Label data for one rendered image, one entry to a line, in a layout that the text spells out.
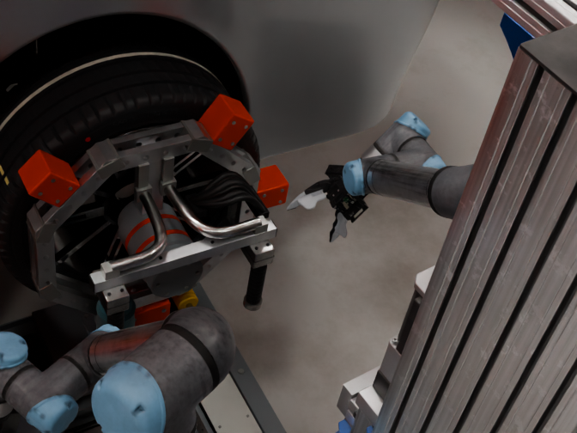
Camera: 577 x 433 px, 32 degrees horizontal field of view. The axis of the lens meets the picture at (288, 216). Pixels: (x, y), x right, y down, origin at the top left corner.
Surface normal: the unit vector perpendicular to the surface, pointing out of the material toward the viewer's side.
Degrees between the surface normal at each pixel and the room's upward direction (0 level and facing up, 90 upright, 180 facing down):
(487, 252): 90
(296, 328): 0
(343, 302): 0
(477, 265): 90
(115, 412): 82
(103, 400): 82
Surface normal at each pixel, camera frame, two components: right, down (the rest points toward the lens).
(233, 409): 0.14, -0.68
